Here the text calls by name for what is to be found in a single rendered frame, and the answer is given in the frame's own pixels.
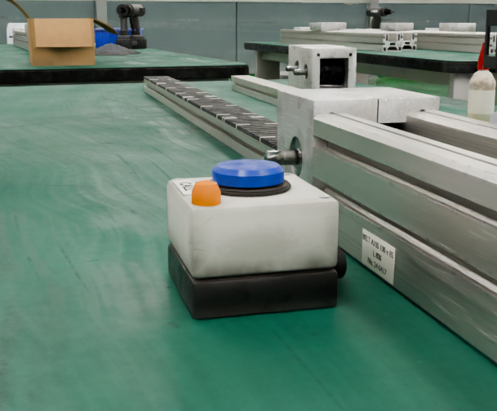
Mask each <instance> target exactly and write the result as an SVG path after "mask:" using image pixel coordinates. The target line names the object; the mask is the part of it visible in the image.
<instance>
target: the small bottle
mask: <svg viewBox="0 0 497 411"><path fill-rule="evenodd" d="M484 46H485V43H484V42H483V43H482V46H481V51H480V54H479V57H478V61H477V69H478V71H477V72H475V73H474V74H473V77H472V78H471V80H470V81H469V89H468V115H467V117H469V118H472V119H476V120H480V121H484V122H490V117H491V116H492V114H493V113H494V108H495V83H496V81H495V79H494V77H493V75H492V73H490V72H489V71H488V69H489V68H483V58H484Z"/></svg>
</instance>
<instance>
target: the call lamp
mask: <svg viewBox="0 0 497 411"><path fill-rule="evenodd" d="M220 203H221V191H220V188H219V186H218V184H217V182H215V181H210V180H203V181H198V182H196V183H195V184H194V186H193V190H192V204H193V205H196V206H217V205H219V204H220Z"/></svg>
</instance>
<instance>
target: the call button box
mask: <svg viewBox="0 0 497 411"><path fill-rule="evenodd" d="M203 180H210V181H212V177H205V178H188V179H182V178H177V179H172V180H170V181H168V184H167V186H166V194H167V228H168V237H169V239H170V241H171V243H170V244H169V246H168V272H169V273H170V275H171V278H172V280H173V281H174V282H175V285H176V287H177V289H178V291H179V292H180V294H181V296H182V298H183V300H184V302H185V304H186V305H187V307H188V309H189V311H190V313H191V315H192V317H193V318H195V319H206V318H214V317H223V316H240V315H248V314H257V313H265V312H282V311H290V310H299V309H308V308H317V307H333V306H334V305H336V303H337V280H338V278H343V277H344V275H345V273H346V271H347V261H346V257H345V253H344V252H343V250H342V249H341V248H338V223H339V204H338V201H337V200H336V199H335V198H333V197H331V196H329V195H327V194H326V193H324V192H323V191H321V190H319V189H318V188H315V187H314V186H313V185H311V184H310V183H307V182H306V181H304V180H302V179H301V178H299V177H298V176H296V175H293V174H292V173H284V182H283V183H280V184H277V185H273V186H268V187H259V188H237V187H228V186H223V185H219V184H218V186H219V188H220V191H221V203H220V204H219V205H213V206H199V205H193V204H192V190H193V186H194V184H195V183H196V182H198V181H203Z"/></svg>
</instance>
